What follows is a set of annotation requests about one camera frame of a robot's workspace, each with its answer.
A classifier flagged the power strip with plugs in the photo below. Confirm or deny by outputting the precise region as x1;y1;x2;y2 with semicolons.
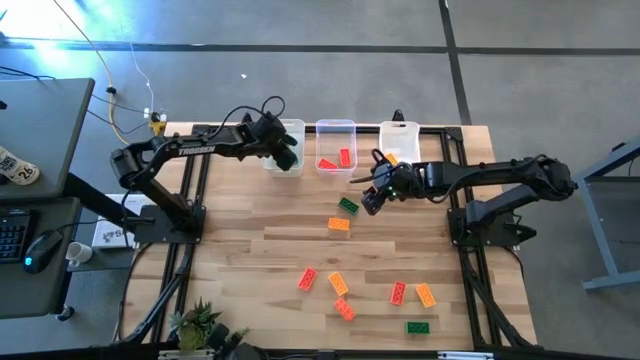
143;107;169;136

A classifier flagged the white plastic bin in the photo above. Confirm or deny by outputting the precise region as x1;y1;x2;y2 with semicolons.
260;118;307;179
378;120;422;166

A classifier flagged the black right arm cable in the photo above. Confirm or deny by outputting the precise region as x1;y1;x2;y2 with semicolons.
348;147;396;185

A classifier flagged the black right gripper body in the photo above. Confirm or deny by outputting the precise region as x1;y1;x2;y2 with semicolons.
372;162;427;199

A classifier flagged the black keyboard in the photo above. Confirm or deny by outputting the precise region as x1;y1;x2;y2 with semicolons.
0;208;32;265

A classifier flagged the black desk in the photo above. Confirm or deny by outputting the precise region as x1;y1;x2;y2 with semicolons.
0;197;84;321

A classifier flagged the black desk support beam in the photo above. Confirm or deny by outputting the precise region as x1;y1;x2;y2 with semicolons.
62;172;151;234

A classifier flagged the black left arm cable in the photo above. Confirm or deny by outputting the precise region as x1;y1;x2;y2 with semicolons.
204;94;287;141

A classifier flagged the black computer mouse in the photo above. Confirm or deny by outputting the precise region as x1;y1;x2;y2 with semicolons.
22;228;65;275

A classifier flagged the black aluminium table frame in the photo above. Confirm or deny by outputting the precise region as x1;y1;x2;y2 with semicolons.
114;122;539;351

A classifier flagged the clear plastic bin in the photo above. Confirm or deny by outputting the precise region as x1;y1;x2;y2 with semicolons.
314;118;358;174

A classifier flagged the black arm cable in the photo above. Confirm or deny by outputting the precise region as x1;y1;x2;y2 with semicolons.
204;94;287;141
348;147;396;185

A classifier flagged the green succulent plant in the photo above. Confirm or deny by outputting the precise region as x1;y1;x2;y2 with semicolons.
168;297;225;352

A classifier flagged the white mug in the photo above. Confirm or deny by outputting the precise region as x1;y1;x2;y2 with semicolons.
65;241;94;269

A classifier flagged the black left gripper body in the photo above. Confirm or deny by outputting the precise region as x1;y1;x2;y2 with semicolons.
248;113;294;151

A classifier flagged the white paper booklet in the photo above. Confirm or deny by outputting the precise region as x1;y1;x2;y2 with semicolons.
92;193;151;250

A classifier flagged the black tabletop device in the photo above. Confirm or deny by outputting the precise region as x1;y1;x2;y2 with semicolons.
207;322;266;360

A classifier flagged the yellow floor cable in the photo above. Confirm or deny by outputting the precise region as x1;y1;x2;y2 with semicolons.
52;0;166;146

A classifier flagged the silver metal bracket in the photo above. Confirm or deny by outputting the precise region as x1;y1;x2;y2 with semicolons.
437;350;496;360
158;349;217;360

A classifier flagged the grey metal table frame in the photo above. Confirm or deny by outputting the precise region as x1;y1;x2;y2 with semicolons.
572;134;640;292

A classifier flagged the grey desk top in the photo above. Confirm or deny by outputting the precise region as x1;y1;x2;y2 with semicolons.
0;77;96;201

